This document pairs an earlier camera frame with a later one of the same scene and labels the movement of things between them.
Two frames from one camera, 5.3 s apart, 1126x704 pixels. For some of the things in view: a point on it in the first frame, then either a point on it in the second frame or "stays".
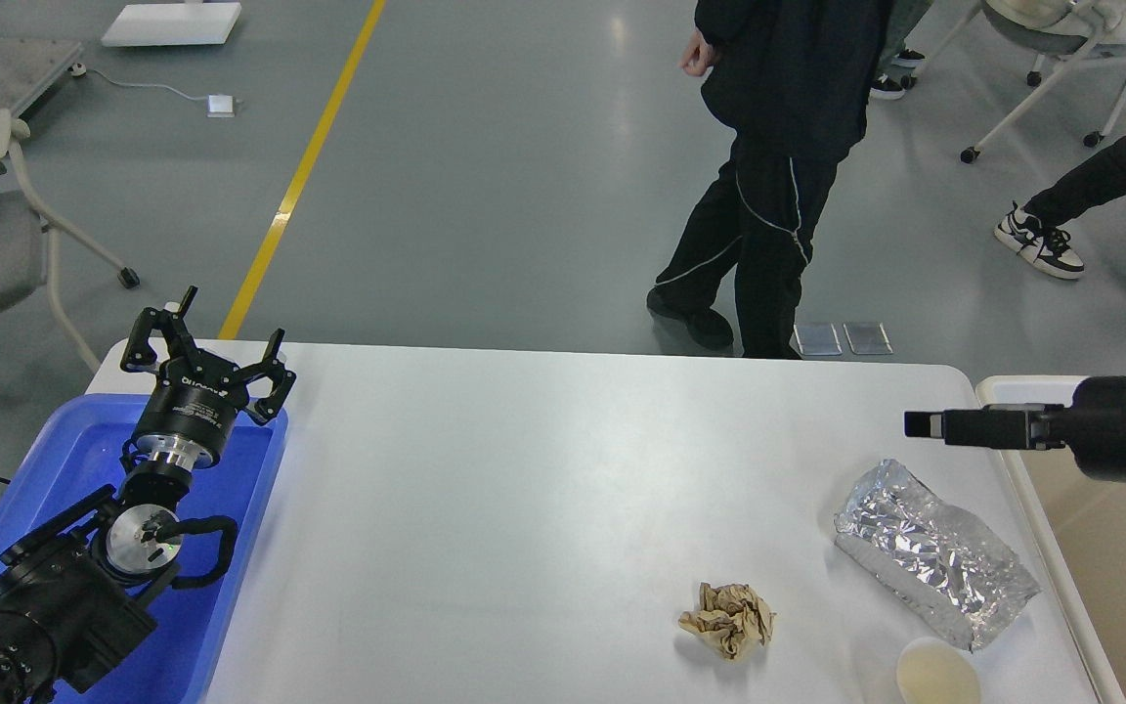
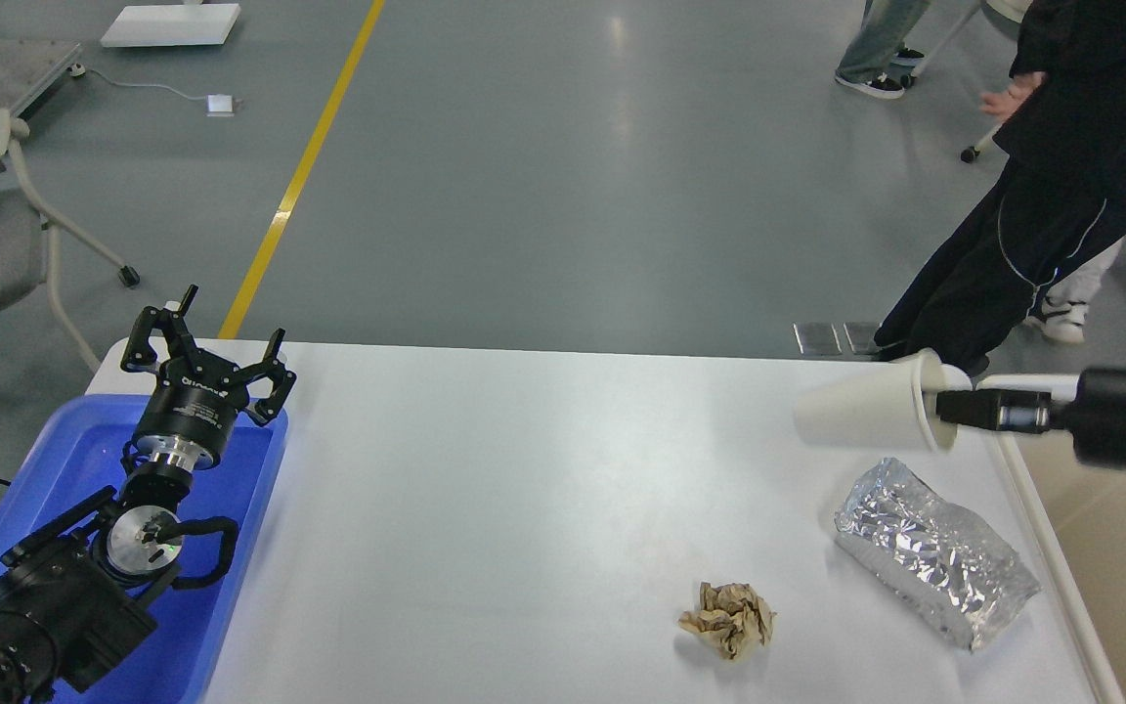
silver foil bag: x=942 y=559 stays
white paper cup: x=930 y=671 to x=887 y=402
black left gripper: x=194 y=405 stays
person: x=789 y=80 to x=1096 y=136
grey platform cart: x=21 y=69 stays
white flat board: x=171 y=23 stays
